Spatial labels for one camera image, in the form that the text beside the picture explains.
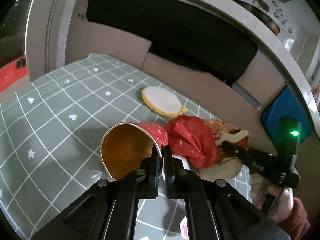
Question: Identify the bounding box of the yellow nabati snack wrapper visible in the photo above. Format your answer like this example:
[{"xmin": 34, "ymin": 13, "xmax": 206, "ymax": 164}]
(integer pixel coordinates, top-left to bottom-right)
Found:
[{"xmin": 203, "ymin": 119, "xmax": 250, "ymax": 165}]

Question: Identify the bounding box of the black wok with wooden handle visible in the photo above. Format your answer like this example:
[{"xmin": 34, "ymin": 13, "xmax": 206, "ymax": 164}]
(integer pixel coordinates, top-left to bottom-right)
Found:
[{"xmin": 233, "ymin": 0, "xmax": 280, "ymax": 36}]

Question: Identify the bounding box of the round white yellow pad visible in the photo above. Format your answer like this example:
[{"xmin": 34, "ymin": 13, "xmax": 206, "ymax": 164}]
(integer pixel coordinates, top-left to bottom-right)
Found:
[{"xmin": 141, "ymin": 86, "xmax": 188, "ymax": 118}]

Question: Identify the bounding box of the black hanging towel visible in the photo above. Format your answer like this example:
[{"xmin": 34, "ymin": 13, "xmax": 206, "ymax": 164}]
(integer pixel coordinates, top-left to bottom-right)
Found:
[{"xmin": 86, "ymin": 0, "xmax": 258, "ymax": 85}]

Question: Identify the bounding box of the red paper cup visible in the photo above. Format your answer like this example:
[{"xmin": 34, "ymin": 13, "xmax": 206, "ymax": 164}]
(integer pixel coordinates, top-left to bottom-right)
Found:
[{"xmin": 100, "ymin": 122, "xmax": 169, "ymax": 180}]

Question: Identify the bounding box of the person right hand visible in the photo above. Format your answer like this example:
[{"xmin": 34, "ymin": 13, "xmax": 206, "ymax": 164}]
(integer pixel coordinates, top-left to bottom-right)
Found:
[{"xmin": 253, "ymin": 184, "xmax": 294, "ymax": 223}]

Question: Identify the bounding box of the trash bin with beige bag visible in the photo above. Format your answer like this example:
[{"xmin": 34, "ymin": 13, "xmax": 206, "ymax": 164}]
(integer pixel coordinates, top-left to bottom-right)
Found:
[{"xmin": 199, "ymin": 157, "xmax": 243, "ymax": 182}]

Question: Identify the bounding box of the red plastic bag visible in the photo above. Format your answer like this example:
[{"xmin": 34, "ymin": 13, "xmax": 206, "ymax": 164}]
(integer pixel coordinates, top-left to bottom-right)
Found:
[{"xmin": 165, "ymin": 115, "xmax": 219, "ymax": 168}]

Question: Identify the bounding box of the red floor mat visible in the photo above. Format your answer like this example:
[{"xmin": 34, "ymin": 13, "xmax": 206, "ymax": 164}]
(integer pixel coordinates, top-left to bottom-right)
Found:
[{"xmin": 0, "ymin": 56, "xmax": 28, "ymax": 92}]

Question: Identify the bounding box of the blue hanging towel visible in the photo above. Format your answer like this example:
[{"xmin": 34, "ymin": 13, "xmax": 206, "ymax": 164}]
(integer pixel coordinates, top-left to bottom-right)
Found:
[{"xmin": 260, "ymin": 86, "xmax": 312, "ymax": 149}]

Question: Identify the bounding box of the green grid tablecloth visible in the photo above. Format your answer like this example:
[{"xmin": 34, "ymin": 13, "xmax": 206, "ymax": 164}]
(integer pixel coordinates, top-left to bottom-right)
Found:
[{"xmin": 0, "ymin": 52, "xmax": 253, "ymax": 240}]

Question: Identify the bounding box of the white tissue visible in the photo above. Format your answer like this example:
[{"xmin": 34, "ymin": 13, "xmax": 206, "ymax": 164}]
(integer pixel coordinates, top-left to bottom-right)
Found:
[{"xmin": 172, "ymin": 154, "xmax": 190, "ymax": 170}]

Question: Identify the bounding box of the dark red sleeve forearm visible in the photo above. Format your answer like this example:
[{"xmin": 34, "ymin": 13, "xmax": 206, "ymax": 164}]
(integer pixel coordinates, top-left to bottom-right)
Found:
[{"xmin": 277, "ymin": 197, "xmax": 310, "ymax": 239}]

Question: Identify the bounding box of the grey kitchen countertop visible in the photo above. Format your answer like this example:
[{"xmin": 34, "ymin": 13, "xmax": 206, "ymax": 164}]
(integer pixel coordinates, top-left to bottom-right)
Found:
[{"xmin": 178, "ymin": 0, "xmax": 319, "ymax": 133}]

